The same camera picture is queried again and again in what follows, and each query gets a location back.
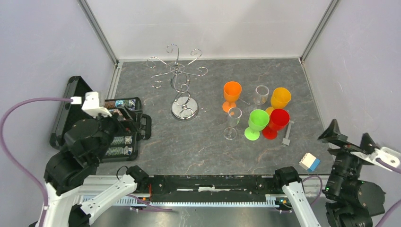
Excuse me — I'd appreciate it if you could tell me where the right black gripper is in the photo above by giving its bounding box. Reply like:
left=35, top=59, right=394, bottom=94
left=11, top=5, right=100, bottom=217
left=318, top=116, right=377, bottom=194

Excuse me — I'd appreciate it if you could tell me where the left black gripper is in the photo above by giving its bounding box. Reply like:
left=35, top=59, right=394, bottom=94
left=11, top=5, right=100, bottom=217
left=85, top=102, right=143, bottom=162

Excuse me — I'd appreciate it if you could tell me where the red wine glass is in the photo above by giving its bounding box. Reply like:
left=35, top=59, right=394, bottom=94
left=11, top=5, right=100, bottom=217
left=262, top=109, right=290, bottom=140

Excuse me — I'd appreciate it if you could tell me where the yellow wine glass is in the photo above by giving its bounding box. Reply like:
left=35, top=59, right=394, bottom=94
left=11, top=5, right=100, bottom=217
left=265, top=87, right=292, bottom=116

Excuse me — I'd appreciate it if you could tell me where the green wine glass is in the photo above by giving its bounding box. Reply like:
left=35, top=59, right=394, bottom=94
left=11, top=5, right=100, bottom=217
left=244, top=109, right=270, bottom=141

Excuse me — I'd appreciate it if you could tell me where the clear wine glass front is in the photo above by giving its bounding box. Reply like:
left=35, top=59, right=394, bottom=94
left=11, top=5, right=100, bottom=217
left=248, top=85, right=270, bottom=113

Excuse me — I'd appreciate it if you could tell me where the clear wine glass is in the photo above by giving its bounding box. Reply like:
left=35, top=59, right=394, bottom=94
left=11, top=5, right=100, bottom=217
left=248, top=85, right=270, bottom=113
left=223, top=107, right=242, bottom=140

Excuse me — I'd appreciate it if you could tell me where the orange wine glass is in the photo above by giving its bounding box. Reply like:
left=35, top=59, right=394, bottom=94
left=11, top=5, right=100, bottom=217
left=222, top=81, right=242, bottom=113

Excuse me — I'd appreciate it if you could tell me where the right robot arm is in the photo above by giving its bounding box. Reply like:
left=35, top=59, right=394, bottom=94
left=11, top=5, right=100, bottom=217
left=273, top=119, right=385, bottom=227

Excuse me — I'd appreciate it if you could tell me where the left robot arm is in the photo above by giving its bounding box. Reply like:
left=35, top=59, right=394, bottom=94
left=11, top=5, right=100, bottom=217
left=31, top=108, right=148, bottom=227

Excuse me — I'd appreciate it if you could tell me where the chrome wine glass rack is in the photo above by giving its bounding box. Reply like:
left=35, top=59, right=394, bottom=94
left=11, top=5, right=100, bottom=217
left=146, top=44, right=209, bottom=122

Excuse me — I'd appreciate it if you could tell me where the black poker chip case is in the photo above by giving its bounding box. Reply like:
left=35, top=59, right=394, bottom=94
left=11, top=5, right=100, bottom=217
left=49, top=76, right=153, bottom=162

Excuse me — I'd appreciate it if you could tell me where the white blue block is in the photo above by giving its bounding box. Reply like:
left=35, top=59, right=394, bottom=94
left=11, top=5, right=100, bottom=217
left=299, top=153, right=320, bottom=172

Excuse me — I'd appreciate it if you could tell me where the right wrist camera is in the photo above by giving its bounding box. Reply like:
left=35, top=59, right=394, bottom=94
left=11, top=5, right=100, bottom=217
left=351, top=147, right=401, bottom=170

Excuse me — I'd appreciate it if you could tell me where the grey metal bracket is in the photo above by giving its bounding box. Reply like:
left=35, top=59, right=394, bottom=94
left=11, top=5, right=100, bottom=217
left=281, top=120, right=294, bottom=147

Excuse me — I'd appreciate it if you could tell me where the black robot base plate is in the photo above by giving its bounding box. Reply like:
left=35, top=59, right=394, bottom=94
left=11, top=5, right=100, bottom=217
left=137, top=175, right=302, bottom=202

